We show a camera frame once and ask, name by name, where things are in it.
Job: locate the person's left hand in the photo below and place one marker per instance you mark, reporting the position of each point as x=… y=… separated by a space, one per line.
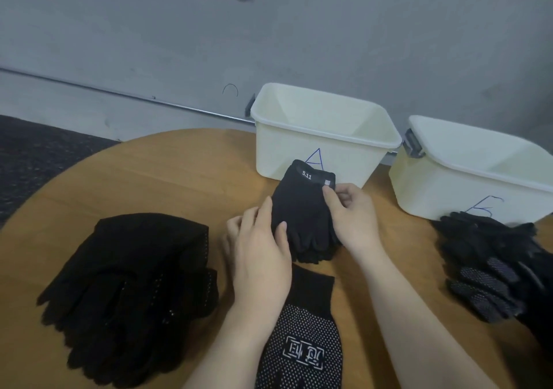
x=259 y=263

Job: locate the person's left forearm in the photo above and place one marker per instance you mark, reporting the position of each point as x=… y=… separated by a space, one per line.
x=229 y=354

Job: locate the person's right hand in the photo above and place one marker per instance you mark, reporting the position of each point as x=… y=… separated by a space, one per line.
x=354 y=220

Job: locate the grey wall pipe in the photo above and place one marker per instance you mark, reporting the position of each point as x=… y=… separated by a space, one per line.
x=112 y=95

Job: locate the pile of black gloves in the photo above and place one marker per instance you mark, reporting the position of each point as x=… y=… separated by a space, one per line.
x=488 y=263
x=73 y=324

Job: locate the white plastic bin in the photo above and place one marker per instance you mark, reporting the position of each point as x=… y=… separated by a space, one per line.
x=432 y=194
x=276 y=155

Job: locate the person's right forearm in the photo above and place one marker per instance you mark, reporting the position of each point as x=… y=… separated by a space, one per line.
x=423 y=332

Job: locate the stack of black gloves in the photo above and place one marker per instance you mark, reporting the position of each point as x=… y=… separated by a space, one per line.
x=56 y=302

